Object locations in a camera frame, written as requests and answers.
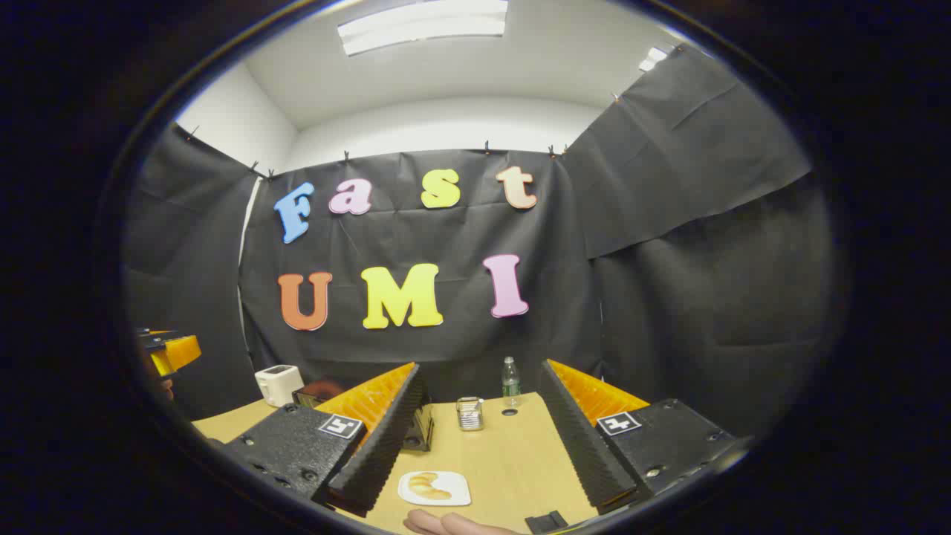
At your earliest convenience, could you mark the white toaster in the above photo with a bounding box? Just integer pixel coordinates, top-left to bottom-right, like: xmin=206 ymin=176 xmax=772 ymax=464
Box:
xmin=255 ymin=365 xmax=305 ymax=407

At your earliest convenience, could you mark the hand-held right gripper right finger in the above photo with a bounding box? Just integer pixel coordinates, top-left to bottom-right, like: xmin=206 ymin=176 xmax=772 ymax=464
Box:
xmin=536 ymin=359 xmax=751 ymax=515

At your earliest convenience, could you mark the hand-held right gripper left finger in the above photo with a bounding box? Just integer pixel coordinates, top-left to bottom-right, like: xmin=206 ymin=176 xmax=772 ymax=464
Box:
xmin=223 ymin=362 xmax=432 ymax=519

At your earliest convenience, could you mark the long ceiling light panel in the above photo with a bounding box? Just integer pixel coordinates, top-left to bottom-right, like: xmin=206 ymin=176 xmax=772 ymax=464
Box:
xmin=337 ymin=0 xmax=510 ymax=57

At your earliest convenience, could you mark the golden croissant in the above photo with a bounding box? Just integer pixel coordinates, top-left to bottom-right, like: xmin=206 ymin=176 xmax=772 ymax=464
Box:
xmin=409 ymin=472 xmax=452 ymax=500

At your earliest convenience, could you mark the black backdrop cloth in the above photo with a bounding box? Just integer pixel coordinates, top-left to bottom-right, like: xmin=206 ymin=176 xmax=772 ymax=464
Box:
xmin=123 ymin=45 xmax=837 ymax=439

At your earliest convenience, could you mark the black electric oven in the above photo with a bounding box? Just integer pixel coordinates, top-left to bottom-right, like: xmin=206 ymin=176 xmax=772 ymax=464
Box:
xmin=292 ymin=379 xmax=435 ymax=453

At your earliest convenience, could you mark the white square plate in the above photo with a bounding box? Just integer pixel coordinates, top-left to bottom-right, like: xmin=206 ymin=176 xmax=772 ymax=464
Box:
xmin=398 ymin=470 xmax=472 ymax=507

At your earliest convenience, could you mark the clear green-label water bottle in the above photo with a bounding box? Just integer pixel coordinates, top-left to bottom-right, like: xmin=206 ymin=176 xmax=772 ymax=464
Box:
xmin=502 ymin=357 xmax=522 ymax=408

